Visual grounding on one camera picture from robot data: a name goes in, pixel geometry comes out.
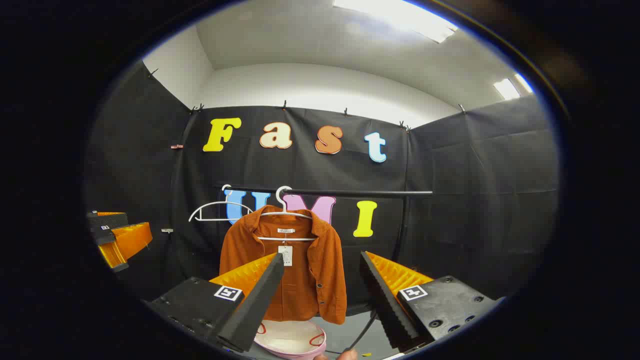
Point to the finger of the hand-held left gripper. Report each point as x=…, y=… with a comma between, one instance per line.
x=107, y=221
x=131, y=240

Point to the black backdrop cloth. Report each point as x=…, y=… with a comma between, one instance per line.
x=475, y=200

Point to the black clothes rack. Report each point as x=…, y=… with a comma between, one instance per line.
x=360, y=192

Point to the small ceiling light panel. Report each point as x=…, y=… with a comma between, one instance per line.
x=507, y=89

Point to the white round laundry hamper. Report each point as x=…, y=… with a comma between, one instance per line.
x=290, y=340

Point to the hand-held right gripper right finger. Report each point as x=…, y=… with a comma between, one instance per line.
x=382, y=305

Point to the white clothes hanger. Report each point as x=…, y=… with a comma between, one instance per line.
x=283, y=202
x=210, y=219

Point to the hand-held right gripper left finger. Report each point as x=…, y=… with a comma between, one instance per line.
x=252, y=310

